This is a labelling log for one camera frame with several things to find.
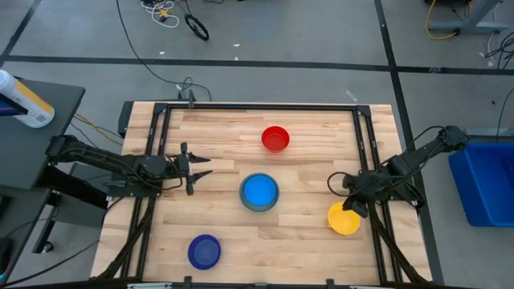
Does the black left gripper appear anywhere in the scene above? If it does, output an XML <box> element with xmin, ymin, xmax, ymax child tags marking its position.
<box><xmin>166</xmin><ymin>142</ymin><xmax>214</xmax><ymax>197</ymax></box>

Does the yellow bowl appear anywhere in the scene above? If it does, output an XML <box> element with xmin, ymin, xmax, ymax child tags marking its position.
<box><xmin>327</xmin><ymin>201</ymin><xmax>361</xmax><ymax>236</ymax></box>

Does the light blue bowl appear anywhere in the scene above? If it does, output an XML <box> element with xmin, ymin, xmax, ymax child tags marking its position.
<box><xmin>243</xmin><ymin>174</ymin><xmax>278</xmax><ymax>206</ymax></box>

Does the red bowl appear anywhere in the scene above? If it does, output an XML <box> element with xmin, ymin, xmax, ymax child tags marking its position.
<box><xmin>260</xmin><ymin>125</ymin><xmax>291</xmax><ymax>153</ymax></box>

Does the dark blue bowl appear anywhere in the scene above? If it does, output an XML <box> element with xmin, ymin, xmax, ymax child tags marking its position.
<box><xmin>186</xmin><ymin>234</ymin><xmax>222</xmax><ymax>271</ymax></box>

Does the large grey bowl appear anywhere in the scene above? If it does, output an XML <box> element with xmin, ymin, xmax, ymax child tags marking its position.
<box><xmin>238</xmin><ymin>172</ymin><xmax>281</xmax><ymax>214</ymax></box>

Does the blue plastic bin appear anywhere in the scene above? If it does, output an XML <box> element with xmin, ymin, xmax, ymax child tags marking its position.
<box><xmin>448</xmin><ymin>142</ymin><xmax>514</xmax><ymax>228</ymax></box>

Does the grey desk foot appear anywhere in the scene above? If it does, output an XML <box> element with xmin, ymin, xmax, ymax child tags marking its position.
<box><xmin>465</xmin><ymin>127</ymin><xmax>514</xmax><ymax>140</ymax></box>

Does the black side table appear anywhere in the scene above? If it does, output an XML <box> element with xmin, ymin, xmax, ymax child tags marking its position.
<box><xmin>0</xmin><ymin>78</ymin><xmax>108</xmax><ymax>254</ymax></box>

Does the white and yellow canister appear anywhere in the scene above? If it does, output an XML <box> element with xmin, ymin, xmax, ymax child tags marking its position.
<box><xmin>0</xmin><ymin>69</ymin><xmax>56</xmax><ymax>129</ymax></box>

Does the grey desk base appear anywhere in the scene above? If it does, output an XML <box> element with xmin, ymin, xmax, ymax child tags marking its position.
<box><xmin>426</xmin><ymin>0</ymin><xmax>509</xmax><ymax>35</ymax></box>

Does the black aluminium table frame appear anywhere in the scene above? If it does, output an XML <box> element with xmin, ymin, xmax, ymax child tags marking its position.
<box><xmin>96</xmin><ymin>100</ymin><xmax>433</xmax><ymax>289</ymax></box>

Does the thin yellow wire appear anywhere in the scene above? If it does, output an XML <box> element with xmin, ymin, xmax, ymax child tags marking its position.
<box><xmin>74</xmin><ymin>114</ymin><xmax>124</xmax><ymax>144</ymax></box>

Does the black floor cable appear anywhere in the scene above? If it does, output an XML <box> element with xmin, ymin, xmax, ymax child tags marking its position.
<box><xmin>0</xmin><ymin>240</ymin><xmax>100</xmax><ymax>288</ymax></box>
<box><xmin>116</xmin><ymin>0</ymin><xmax>213</xmax><ymax>101</ymax></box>

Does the black cable ring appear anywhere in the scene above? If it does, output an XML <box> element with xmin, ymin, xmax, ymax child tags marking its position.
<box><xmin>184</xmin><ymin>14</ymin><xmax>210</xmax><ymax>42</ymax></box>

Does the white cable bundle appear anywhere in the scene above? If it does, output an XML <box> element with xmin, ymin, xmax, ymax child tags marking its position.
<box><xmin>140</xmin><ymin>0</ymin><xmax>181</xmax><ymax>29</ymax></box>

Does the yellow floor cable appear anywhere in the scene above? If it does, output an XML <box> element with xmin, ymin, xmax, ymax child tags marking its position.
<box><xmin>425</xmin><ymin>0</ymin><xmax>459</xmax><ymax>40</ymax></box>

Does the black cable bundle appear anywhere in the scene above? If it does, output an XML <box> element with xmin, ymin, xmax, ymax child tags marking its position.
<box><xmin>483</xmin><ymin>31</ymin><xmax>514</xmax><ymax>69</ymax></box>

